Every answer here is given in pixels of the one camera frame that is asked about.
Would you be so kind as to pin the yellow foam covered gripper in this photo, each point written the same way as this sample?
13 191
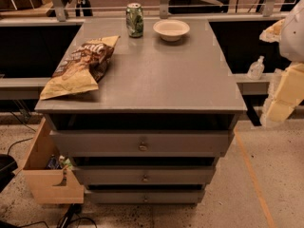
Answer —
293 37

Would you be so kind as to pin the grey side shelf left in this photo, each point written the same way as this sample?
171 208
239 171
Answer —
21 88

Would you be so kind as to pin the white paper bowl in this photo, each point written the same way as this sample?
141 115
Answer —
171 30

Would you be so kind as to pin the grey bottom drawer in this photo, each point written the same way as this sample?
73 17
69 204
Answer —
145 196

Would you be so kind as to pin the grey top drawer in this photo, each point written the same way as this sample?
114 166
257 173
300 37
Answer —
77 143

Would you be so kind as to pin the grey drawer cabinet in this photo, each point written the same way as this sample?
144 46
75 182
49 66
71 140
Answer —
152 85

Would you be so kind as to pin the grey drawer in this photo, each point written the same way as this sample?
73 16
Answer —
145 196
77 143
143 175

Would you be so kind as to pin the grey middle drawer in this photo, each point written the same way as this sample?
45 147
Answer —
143 175

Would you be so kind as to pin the grey side shelf right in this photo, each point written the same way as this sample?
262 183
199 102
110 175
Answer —
260 87

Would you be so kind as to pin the black object left edge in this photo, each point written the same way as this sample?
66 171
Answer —
7 165

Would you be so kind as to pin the wooden side box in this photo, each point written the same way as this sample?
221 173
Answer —
49 186

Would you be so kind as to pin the green soda can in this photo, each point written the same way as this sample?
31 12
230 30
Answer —
134 20

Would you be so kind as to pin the yellow brown chip bag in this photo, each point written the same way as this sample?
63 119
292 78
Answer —
82 70

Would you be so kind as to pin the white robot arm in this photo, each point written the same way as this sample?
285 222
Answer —
297 14

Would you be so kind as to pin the grey side shelf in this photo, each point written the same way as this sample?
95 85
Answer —
260 87
21 88

